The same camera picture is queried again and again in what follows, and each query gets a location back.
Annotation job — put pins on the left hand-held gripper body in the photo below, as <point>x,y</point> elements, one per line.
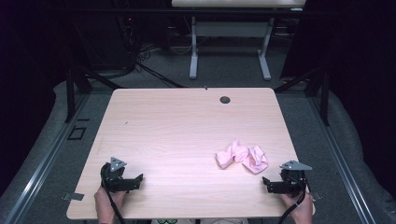
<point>113,182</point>

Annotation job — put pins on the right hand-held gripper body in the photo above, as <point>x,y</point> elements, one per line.
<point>292,183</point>

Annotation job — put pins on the pink sock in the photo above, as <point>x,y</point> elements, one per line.
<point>230,154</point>
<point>257,160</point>

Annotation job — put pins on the person's left hand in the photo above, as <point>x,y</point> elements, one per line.
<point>104,203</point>

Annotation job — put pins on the person's right hand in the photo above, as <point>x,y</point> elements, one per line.
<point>302,208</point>

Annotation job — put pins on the person's white printed shirt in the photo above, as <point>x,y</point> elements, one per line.
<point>218,221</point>

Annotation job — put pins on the dark equipment cabinet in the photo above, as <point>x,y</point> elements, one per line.
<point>102,37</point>

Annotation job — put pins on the white-legged desk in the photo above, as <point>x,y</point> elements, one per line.
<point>232,29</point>

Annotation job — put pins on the grey metal table bracket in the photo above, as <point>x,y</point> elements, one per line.
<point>74,196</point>
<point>317,196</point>

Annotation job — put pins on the aluminium floor rail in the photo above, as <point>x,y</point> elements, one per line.
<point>342,168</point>
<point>46,168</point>

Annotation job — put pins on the black metal frame stand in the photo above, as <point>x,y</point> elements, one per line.
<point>324,99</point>
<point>70,93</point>

